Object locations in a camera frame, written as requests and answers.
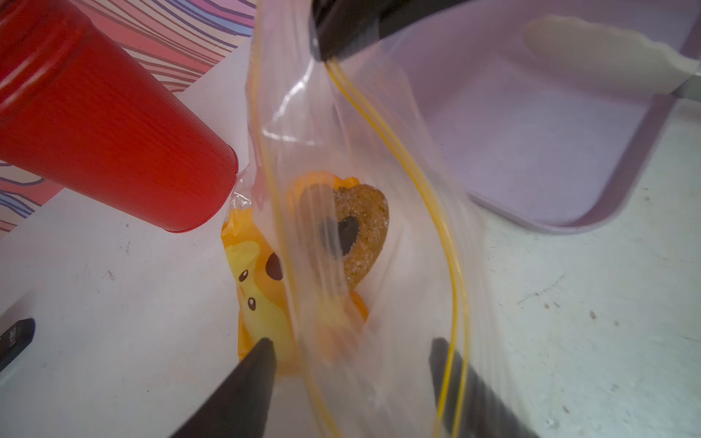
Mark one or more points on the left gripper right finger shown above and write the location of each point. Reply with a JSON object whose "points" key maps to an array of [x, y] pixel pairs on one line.
{"points": [[484, 413]]}

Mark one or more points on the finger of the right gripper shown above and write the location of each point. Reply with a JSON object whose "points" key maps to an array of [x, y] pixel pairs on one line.
{"points": [[342, 28]]}

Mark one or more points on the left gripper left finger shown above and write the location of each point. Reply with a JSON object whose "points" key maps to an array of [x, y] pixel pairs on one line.
{"points": [[239, 406]]}

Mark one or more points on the heart shaped chocolate cookie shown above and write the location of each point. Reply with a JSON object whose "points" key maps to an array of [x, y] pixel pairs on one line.
{"points": [[357, 234]]}

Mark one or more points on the clear bag with yellow lion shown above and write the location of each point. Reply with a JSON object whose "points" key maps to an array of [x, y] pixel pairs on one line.
{"points": [[353, 362]]}

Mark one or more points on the steel tongs with silicone tips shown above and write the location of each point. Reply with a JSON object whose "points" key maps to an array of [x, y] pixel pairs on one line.
{"points": [[611, 57]]}

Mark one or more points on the lilac plastic tray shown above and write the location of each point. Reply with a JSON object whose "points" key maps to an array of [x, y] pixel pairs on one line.
{"points": [[542, 149]]}

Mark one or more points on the red cylindrical cup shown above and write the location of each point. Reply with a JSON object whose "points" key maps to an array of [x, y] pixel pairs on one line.
{"points": [[78, 110]]}

